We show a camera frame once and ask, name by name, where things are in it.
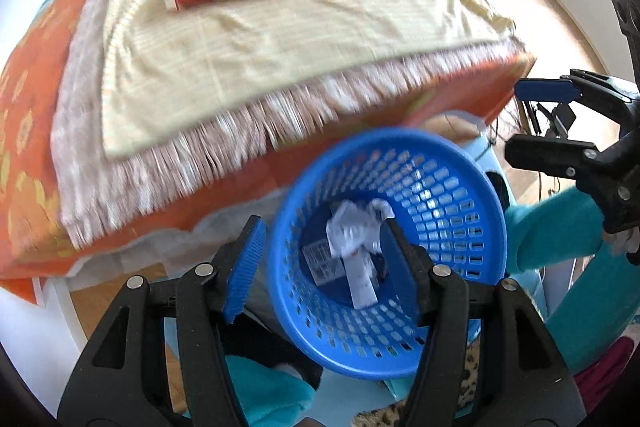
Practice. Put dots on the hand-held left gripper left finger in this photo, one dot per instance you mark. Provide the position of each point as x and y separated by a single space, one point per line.
245 267

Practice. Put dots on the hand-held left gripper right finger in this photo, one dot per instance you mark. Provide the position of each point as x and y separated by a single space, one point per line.
405 257

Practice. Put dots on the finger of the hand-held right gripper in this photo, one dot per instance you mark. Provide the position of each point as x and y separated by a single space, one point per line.
545 152
547 89

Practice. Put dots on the white squeeze tube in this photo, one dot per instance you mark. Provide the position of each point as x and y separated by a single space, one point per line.
362 289

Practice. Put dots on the white tissue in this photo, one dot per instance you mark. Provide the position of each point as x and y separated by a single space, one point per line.
350 232

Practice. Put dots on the blue plastic mesh basket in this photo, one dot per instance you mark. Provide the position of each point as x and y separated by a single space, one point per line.
440 207

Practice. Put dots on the white printed sachet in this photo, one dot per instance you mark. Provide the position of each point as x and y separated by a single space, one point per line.
320 264

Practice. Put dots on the person's right hand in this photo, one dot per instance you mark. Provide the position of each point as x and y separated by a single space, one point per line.
625 247

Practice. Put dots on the light blue plastic stool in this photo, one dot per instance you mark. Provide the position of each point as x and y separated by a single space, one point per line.
487 157

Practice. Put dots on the person's right leg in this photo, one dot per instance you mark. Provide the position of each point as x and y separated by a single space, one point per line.
590 307

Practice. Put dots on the person's leg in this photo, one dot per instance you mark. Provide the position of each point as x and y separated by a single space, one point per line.
590 307
270 397

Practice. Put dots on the person's left leg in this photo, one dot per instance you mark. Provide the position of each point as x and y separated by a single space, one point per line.
270 397

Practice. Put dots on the leopard print slipper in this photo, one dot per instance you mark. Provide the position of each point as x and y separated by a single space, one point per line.
465 382

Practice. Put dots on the dark red cloth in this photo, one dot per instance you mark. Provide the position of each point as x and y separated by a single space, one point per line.
615 372

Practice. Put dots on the yellow striped towel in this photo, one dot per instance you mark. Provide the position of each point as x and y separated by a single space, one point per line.
310 37

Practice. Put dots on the orange floral sheet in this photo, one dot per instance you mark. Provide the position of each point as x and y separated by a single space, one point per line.
30 132

